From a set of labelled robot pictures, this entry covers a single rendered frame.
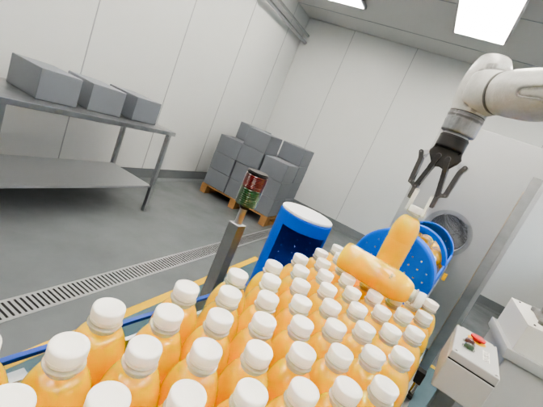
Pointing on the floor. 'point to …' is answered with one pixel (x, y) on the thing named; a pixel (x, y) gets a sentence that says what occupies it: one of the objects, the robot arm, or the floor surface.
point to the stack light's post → (223, 257)
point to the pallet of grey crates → (268, 151)
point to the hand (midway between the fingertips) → (419, 203)
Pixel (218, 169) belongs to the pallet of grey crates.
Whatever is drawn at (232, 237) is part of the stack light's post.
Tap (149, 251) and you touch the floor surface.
